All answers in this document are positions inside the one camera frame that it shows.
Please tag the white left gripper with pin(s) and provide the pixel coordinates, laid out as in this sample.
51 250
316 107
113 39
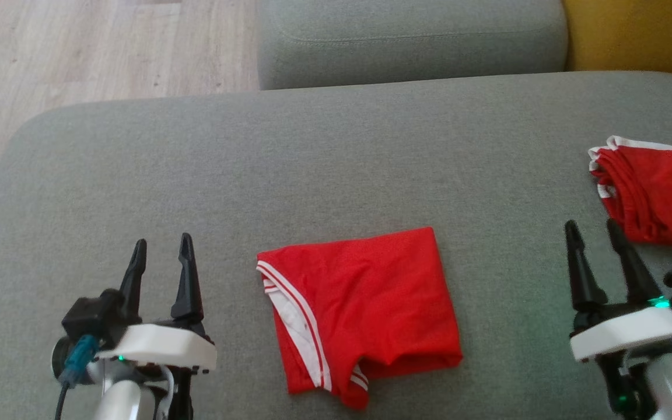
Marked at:
161 347

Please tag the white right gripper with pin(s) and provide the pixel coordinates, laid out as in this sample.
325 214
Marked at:
627 332

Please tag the red shorts with white stripe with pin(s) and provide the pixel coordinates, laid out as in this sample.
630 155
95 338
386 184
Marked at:
662 192

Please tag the red and white basketball jersey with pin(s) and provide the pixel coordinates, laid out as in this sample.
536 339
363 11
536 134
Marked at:
382 303

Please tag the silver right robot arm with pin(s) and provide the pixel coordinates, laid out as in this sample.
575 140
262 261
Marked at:
668 385

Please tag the grey sofa seat cushion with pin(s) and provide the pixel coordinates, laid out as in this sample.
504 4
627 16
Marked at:
312 163

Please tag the yellow cushion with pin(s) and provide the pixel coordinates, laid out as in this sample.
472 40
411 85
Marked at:
639 35

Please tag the grey sofa back cushion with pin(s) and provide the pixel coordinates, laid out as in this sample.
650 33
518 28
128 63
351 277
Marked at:
412 41

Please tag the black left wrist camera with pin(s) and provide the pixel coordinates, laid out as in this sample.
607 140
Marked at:
91 315

